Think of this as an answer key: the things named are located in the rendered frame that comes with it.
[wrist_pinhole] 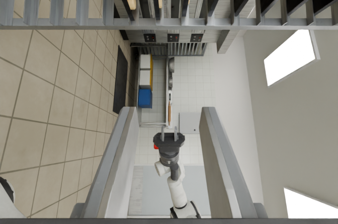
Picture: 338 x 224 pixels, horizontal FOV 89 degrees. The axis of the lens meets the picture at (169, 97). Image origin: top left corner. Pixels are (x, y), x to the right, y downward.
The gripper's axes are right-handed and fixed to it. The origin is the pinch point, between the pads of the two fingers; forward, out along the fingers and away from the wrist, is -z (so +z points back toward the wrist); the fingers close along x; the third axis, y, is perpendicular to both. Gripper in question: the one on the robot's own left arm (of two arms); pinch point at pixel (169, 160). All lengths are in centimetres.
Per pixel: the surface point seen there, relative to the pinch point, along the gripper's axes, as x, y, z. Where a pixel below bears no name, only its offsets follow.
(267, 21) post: 35, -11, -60
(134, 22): -12, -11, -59
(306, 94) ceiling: 210, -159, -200
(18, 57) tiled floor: -90, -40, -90
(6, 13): -58, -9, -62
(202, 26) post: 12, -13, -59
